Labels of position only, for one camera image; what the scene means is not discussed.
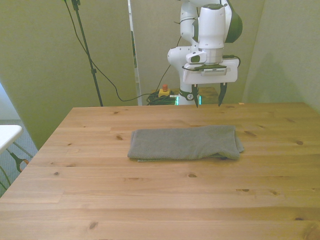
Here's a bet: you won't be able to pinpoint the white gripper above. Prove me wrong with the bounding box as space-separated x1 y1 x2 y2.
181 57 239 109

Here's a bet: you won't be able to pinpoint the grey towel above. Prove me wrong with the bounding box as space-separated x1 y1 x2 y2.
127 125 245 163

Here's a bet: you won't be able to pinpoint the yellow emergency stop button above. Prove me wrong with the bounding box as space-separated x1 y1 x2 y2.
158 84 172 99

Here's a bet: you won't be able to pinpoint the white vertical panel strip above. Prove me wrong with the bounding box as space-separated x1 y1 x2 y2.
127 0 144 106

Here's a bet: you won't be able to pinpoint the black tripod stand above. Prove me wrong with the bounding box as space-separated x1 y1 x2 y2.
63 0 104 107

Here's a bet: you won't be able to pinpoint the small white side table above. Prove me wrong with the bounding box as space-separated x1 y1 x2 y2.
0 124 24 155

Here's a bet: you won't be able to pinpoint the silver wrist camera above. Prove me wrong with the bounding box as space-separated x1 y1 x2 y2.
199 65 229 76

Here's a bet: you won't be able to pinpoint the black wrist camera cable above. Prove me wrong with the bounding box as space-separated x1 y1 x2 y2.
223 54 242 69

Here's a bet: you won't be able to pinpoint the coiled black cables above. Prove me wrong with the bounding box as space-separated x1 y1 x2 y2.
145 91 180 106

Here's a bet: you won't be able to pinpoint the black tripod cable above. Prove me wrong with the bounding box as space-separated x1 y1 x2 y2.
65 0 161 102

